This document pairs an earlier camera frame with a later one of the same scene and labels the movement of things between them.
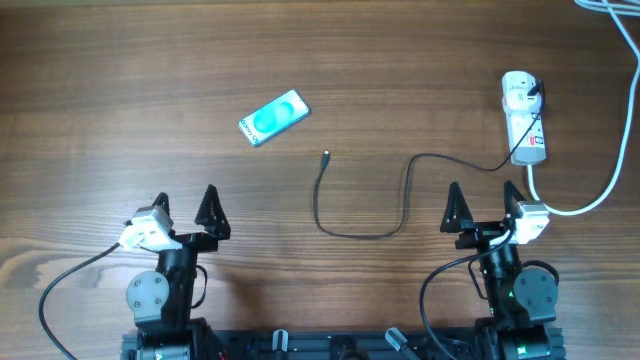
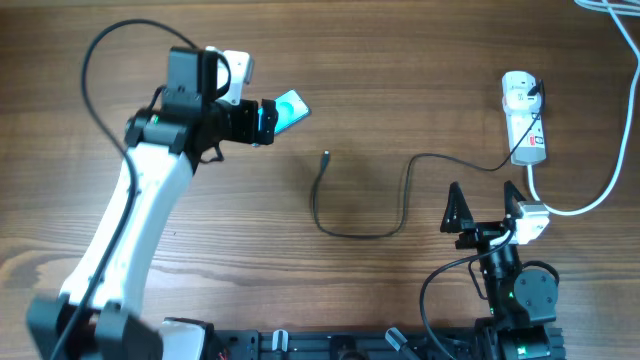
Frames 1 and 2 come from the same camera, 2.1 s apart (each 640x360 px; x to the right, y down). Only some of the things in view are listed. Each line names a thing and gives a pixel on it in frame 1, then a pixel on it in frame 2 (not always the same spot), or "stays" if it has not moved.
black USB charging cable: x=409 y=165 stays
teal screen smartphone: x=273 y=117 stays
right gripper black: x=479 y=232 stays
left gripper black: x=214 y=227 to x=245 y=132
